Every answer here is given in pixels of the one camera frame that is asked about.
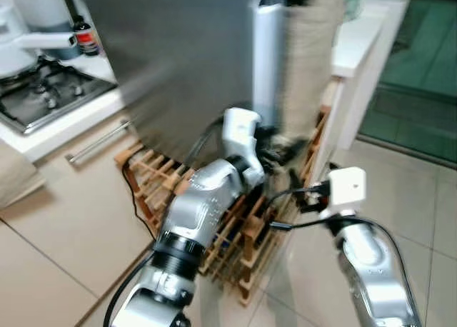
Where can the beige hanging towel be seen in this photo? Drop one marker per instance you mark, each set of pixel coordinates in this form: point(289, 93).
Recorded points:
point(314, 56)

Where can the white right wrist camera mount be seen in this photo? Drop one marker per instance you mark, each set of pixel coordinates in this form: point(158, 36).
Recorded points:
point(348, 188)

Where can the dark sauce bottle red label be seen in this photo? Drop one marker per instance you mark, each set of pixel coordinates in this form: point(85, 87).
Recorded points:
point(87, 38)

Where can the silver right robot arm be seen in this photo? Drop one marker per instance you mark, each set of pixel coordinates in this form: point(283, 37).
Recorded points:
point(371, 270)

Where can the white side counter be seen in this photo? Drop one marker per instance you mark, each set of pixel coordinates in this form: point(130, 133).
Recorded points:
point(357, 48)

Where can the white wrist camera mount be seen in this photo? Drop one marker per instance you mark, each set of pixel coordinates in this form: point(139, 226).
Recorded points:
point(239, 131)
point(348, 188)

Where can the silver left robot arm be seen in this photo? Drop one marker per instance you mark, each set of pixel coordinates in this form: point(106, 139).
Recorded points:
point(200, 205)

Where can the beige folded cloth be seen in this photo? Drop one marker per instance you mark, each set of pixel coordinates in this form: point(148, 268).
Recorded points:
point(16, 175)

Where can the white electric kettle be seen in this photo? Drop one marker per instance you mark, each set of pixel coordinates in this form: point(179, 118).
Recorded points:
point(43, 6)

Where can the wooden slatted rack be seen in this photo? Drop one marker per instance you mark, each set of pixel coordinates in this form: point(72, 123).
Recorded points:
point(246, 234)

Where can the beige kitchen cabinet white top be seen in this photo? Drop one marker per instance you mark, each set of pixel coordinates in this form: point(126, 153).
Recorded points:
point(71, 131)

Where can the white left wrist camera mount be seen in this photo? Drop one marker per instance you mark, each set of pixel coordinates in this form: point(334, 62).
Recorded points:
point(239, 131)

